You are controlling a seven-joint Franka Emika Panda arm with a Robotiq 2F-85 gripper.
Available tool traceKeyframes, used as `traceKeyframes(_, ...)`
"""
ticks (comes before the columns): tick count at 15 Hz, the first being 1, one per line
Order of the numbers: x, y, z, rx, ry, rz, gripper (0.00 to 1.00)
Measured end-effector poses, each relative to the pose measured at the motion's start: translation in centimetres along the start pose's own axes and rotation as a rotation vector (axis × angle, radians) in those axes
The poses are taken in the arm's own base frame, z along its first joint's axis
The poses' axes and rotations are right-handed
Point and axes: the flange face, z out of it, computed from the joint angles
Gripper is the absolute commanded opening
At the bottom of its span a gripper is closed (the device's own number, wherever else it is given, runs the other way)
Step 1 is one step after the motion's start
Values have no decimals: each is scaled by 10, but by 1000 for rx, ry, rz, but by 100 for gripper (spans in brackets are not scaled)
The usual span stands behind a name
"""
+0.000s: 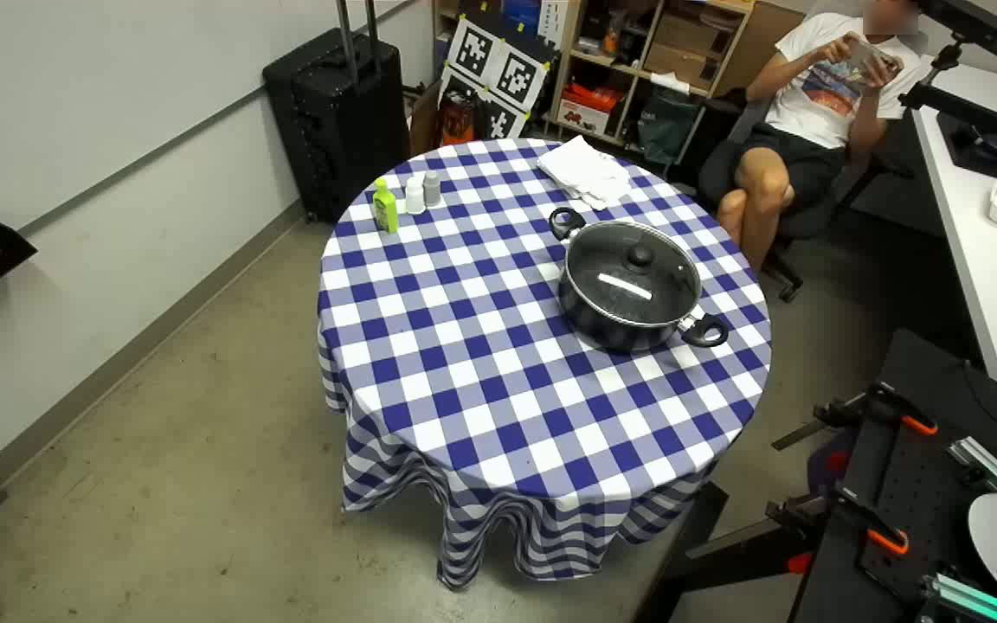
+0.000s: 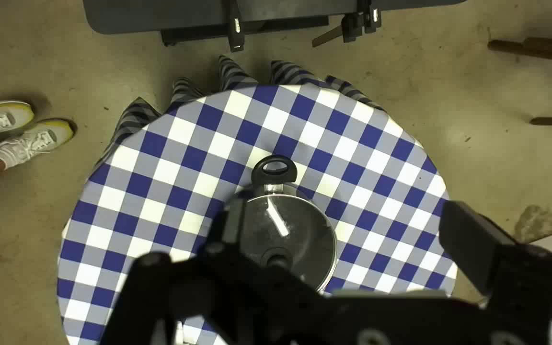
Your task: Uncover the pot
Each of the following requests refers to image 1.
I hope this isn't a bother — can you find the glass pot lid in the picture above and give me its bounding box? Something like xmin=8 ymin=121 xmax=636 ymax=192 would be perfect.
xmin=561 ymin=217 xmax=704 ymax=328

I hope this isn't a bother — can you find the black cooking pot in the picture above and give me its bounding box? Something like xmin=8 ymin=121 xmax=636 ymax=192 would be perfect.
xmin=543 ymin=206 xmax=733 ymax=356

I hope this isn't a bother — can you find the blue white checkered tablecloth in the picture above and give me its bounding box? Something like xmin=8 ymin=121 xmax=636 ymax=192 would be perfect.
xmin=316 ymin=135 xmax=777 ymax=594

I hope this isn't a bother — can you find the white shaker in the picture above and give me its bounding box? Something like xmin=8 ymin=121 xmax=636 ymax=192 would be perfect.
xmin=402 ymin=169 xmax=431 ymax=217

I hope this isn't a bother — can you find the small green bottle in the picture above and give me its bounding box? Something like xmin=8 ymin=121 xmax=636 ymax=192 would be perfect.
xmin=368 ymin=173 xmax=405 ymax=237

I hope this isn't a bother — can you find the white folded cloth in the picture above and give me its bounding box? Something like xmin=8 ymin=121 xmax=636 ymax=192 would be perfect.
xmin=532 ymin=135 xmax=636 ymax=211

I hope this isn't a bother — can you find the red box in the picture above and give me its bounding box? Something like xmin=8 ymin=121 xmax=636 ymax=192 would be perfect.
xmin=559 ymin=79 xmax=623 ymax=135

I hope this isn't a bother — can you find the white AprilTag board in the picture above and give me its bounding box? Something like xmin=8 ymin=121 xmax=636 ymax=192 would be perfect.
xmin=438 ymin=9 xmax=559 ymax=141

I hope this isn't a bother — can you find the dark green bag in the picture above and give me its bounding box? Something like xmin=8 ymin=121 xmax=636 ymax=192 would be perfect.
xmin=634 ymin=86 xmax=705 ymax=166

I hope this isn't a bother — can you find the black suitcase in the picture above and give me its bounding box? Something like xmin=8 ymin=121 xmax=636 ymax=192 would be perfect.
xmin=260 ymin=0 xmax=411 ymax=224

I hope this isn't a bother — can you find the black office chair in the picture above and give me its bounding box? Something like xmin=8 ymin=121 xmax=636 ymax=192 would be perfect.
xmin=691 ymin=99 xmax=929 ymax=304

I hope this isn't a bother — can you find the wooden shelf unit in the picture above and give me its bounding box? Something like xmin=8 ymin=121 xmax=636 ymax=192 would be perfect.
xmin=431 ymin=0 xmax=806 ymax=158

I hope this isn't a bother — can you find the person in white t-shirt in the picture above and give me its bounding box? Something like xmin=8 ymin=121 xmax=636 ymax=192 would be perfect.
xmin=718 ymin=0 xmax=929 ymax=281

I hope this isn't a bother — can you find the black clamp orange tip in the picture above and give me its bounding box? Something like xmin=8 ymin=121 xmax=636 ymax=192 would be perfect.
xmin=773 ymin=376 xmax=943 ymax=452
xmin=766 ymin=482 xmax=913 ymax=561

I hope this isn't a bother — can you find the white desk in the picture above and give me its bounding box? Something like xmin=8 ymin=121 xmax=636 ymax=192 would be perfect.
xmin=909 ymin=61 xmax=997 ymax=411

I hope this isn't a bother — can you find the teal metal rod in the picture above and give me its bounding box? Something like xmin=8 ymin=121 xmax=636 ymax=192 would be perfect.
xmin=921 ymin=572 xmax=997 ymax=623
xmin=945 ymin=432 xmax=997 ymax=500

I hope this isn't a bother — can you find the black camera boom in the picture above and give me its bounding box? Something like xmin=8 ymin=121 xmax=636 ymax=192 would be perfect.
xmin=897 ymin=37 xmax=997 ymax=148

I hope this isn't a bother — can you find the black camera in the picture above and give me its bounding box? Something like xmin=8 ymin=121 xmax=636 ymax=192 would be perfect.
xmin=909 ymin=0 xmax=997 ymax=61

